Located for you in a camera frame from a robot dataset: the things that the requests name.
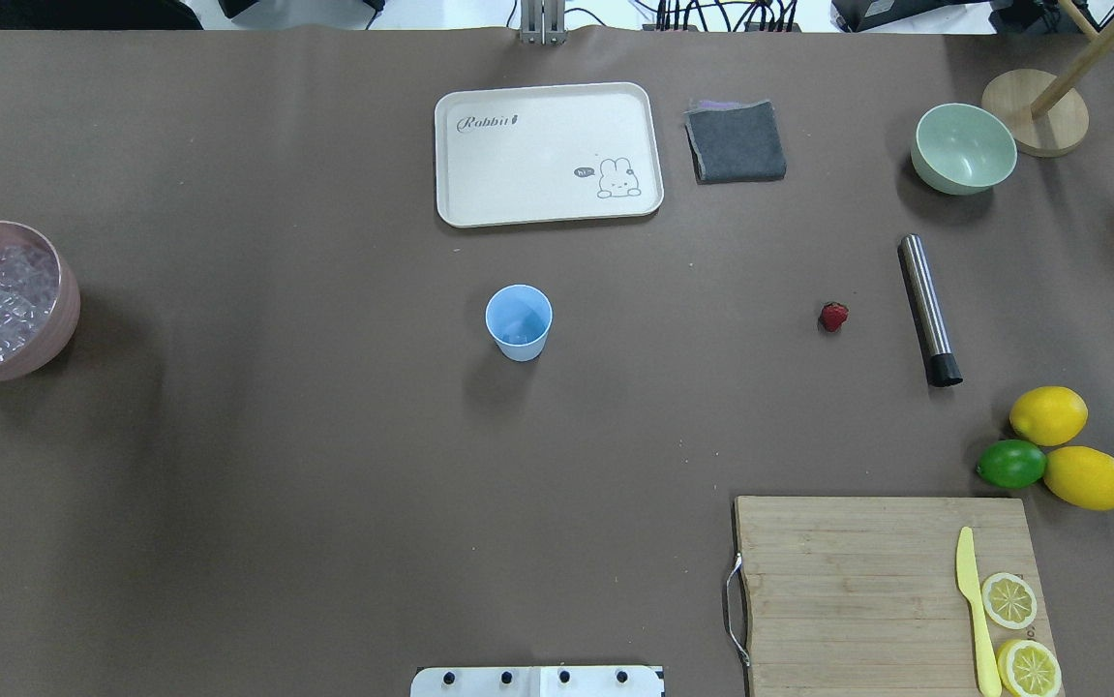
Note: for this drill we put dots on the pink bowl of ice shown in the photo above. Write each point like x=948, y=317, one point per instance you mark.
x=39, y=300

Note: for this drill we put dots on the lemon slice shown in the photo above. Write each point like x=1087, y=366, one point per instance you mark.
x=1009, y=601
x=1029, y=668

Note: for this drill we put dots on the yellow plastic knife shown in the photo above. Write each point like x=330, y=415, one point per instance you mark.
x=967, y=581

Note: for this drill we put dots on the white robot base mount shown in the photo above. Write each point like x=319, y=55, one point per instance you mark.
x=550, y=680

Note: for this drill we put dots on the cream rabbit tray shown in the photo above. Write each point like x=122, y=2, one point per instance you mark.
x=547, y=153

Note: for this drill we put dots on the red strawberry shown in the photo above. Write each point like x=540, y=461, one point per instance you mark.
x=832, y=316

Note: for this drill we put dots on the grey folded cloth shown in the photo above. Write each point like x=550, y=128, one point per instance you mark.
x=734, y=143

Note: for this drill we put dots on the wooden cutting board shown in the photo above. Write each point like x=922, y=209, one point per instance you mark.
x=857, y=595

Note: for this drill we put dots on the yellow lemon near board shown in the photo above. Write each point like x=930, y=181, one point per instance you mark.
x=1082, y=476

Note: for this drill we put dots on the green lime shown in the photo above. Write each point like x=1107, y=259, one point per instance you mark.
x=1012, y=464

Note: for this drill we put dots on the wooden mug tree stand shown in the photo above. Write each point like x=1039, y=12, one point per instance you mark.
x=1044, y=114

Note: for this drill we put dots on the yellow lemon upper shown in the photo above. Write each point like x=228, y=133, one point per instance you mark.
x=1049, y=415

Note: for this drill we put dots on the light blue cup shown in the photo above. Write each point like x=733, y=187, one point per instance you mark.
x=519, y=318

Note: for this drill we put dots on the lemon slice upper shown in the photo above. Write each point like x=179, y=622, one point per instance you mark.
x=1009, y=601

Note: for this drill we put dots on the mint green bowl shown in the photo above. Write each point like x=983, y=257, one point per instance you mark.
x=962, y=150

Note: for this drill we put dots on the lemon slice lower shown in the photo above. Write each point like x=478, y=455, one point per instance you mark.
x=1029, y=668

